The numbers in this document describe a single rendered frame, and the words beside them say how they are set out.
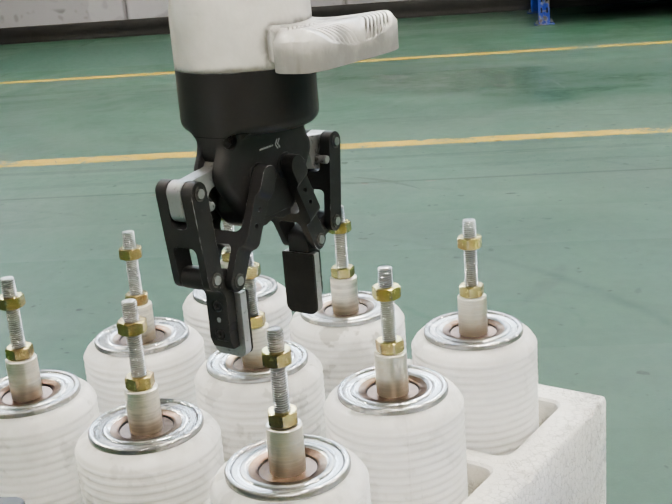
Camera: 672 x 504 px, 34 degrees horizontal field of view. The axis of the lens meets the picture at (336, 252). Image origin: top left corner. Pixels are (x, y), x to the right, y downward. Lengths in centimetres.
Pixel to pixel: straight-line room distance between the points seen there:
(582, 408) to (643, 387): 47
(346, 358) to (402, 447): 17
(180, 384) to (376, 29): 39
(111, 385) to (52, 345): 77
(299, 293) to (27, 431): 23
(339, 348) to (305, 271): 23
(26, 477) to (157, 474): 13
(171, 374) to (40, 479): 13
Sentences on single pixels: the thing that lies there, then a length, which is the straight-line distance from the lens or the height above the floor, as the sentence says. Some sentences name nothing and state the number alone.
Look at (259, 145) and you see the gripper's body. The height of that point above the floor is 45.
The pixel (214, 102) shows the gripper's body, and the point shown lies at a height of 48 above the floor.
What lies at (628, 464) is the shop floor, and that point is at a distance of 118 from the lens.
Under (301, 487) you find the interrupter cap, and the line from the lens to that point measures 64.
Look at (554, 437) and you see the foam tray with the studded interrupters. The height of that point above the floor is 18.
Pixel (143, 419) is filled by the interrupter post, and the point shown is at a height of 26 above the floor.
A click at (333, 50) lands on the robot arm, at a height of 50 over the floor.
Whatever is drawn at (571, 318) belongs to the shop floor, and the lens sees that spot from 156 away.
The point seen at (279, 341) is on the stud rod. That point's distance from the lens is 63.
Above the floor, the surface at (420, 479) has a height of 21.
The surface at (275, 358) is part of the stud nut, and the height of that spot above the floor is 33.
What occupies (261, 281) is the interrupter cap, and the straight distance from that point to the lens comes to 98.
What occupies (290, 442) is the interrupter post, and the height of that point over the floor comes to 27.
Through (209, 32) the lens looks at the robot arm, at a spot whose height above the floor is 51.
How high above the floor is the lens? 57
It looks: 17 degrees down
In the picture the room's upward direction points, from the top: 5 degrees counter-clockwise
